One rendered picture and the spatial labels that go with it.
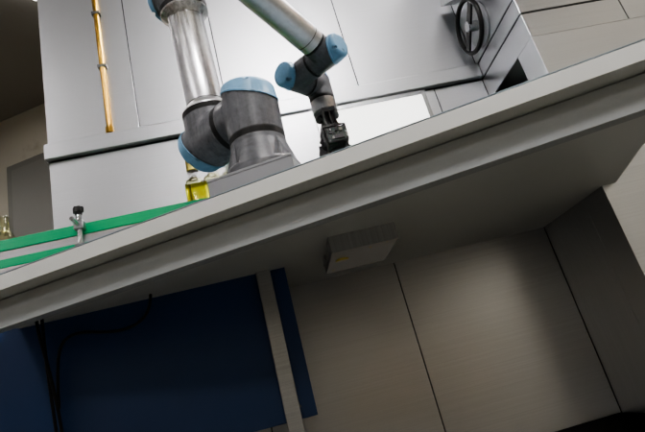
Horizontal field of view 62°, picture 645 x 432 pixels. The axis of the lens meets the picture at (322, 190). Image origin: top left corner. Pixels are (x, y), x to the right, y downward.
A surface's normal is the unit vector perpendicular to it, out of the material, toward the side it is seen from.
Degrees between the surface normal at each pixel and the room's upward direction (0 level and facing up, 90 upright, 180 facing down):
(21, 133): 90
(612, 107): 90
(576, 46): 90
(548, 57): 90
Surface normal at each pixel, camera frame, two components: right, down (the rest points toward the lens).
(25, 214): -0.29, -0.28
